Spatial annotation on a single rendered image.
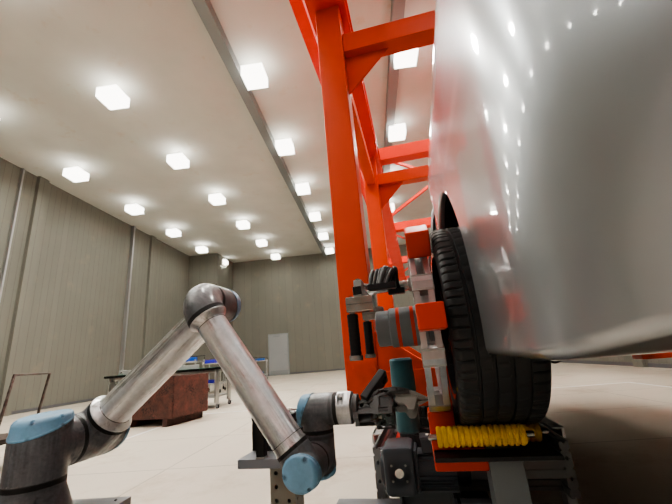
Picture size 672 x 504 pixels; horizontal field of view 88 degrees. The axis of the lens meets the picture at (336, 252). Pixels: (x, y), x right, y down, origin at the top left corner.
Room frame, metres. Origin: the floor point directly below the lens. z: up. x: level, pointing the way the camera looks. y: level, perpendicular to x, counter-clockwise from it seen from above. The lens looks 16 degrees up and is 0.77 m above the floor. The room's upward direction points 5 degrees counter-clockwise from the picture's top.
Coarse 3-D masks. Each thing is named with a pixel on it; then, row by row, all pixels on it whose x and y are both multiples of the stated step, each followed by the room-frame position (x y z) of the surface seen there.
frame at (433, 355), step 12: (420, 276) 1.04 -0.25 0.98; (432, 276) 1.03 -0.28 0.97; (420, 288) 1.02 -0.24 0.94; (432, 288) 1.02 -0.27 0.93; (420, 300) 1.03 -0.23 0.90; (432, 300) 1.02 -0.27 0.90; (420, 336) 1.03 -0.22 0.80; (420, 348) 1.04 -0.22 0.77; (432, 348) 1.02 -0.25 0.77; (444, 348) 1.02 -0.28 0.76; (432, 360) 1.03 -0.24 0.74; (444, 360) 1.02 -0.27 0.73; (444, 372) 1.06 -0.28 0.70; (432, 384) 1.10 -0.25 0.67; (444, 384) 1.09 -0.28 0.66; (432, 396) 1.13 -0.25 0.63; (444, 396) 1.13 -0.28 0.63; (432, 408) 1.17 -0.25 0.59; (444, 408) 1.17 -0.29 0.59
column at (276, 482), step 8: (272, 472) 1.55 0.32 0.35; (280, 472) 1.54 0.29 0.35; (272, 480) 1.55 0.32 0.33; (280, 480) 1.54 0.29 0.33; (272, 488) 1.55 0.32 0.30; (280, 488) 1.54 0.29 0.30; (272, 496) 1.55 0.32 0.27; (280, 496) 1.54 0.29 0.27; (288, 496) 1.54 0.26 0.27; (296, 496) 1.55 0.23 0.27
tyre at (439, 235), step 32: (448, 256) 0.99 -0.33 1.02; (448, 288) 0.96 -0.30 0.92; (448, 320) 0.99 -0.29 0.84; (480, 320) 0.94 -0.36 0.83; (480, 352) 0.96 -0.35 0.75; (448, 384) 1.45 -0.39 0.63; (480, 384) 1.01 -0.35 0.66; (512, 384) 0.99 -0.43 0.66; (544, 384) 0.97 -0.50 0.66; (480, 416) 1.11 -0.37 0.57; (512, 416) 1.10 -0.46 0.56; (544, 416) 1.09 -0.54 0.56
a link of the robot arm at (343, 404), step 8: (344, 392) 1.11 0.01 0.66; (352, 392) 1.13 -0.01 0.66; (336, 400) 1.09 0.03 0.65; (344, 400) 1.08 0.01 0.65; (336, 408) 1.08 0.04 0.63; (344, 408) 1.08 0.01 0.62; (336, 416) 1.09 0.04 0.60; (344, 416) 1.08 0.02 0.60; (352, 416) 1.10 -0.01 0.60; (344, 424) 1.11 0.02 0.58
